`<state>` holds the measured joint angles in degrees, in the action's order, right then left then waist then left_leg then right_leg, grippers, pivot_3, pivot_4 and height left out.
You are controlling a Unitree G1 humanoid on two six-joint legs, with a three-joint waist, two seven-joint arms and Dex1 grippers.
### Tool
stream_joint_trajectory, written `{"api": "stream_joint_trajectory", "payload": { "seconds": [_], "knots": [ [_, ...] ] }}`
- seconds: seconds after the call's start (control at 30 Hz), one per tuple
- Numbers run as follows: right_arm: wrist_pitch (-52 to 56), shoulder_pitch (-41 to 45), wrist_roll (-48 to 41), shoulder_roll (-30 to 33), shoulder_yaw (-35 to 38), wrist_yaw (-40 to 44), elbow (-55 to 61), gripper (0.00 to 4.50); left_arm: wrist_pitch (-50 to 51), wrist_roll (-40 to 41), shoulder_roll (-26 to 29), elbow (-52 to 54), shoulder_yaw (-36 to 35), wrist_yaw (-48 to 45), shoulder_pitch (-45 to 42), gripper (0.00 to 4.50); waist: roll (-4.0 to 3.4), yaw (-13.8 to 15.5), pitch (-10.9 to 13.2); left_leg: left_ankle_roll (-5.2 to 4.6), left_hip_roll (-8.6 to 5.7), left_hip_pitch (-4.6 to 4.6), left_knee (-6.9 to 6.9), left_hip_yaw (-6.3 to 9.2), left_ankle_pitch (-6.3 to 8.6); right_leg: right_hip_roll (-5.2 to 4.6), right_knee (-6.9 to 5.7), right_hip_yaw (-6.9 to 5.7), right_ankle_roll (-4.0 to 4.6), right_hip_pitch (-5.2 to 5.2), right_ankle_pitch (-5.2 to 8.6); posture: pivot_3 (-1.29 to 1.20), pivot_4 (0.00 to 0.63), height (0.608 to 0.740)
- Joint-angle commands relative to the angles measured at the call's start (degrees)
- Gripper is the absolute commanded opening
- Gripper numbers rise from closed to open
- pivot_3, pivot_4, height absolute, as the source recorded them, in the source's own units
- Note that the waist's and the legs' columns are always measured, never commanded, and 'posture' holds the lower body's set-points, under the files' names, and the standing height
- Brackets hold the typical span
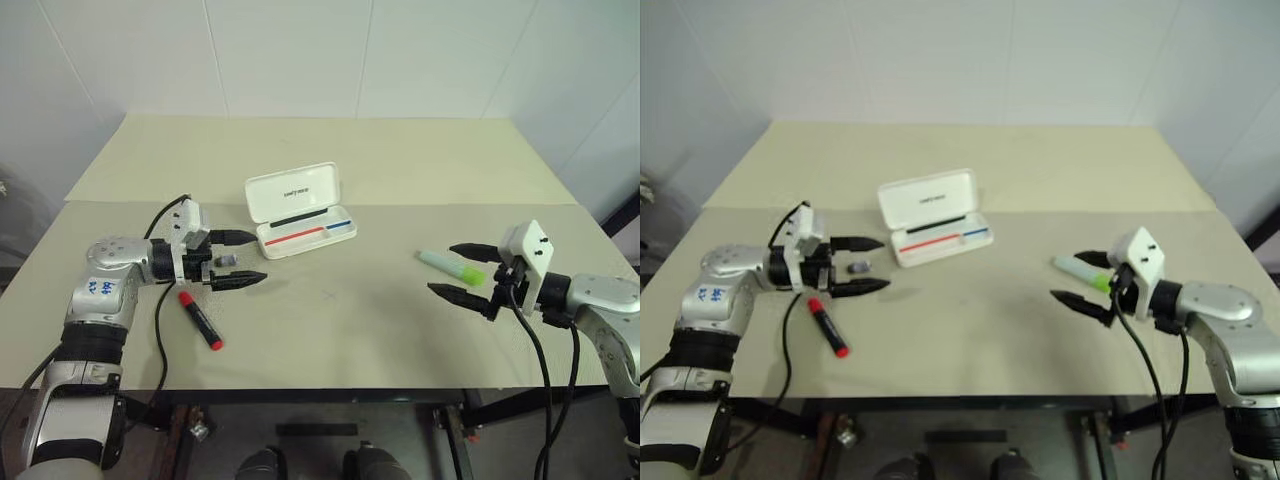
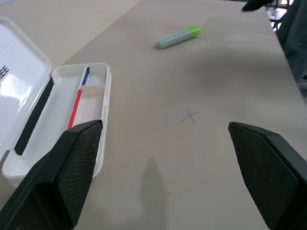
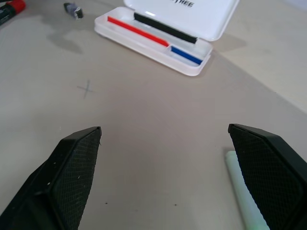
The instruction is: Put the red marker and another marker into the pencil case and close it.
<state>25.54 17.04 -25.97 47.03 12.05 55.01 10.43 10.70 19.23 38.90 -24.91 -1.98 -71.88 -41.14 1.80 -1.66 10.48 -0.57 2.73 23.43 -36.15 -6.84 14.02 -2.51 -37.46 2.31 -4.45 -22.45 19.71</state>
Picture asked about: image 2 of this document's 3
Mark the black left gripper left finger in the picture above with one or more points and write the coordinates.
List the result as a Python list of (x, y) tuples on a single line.
[(60, 182)]

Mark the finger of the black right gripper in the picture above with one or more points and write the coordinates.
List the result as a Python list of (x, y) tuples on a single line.
[(255, 4)]

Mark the white plastic pencil case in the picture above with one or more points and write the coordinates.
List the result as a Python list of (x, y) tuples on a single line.
[(60, 100)]

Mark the green highlighter pen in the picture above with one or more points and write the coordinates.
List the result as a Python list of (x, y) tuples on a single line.
[(177, 37)]

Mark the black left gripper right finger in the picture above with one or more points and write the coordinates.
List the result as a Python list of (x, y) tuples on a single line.
[(271, 177)]

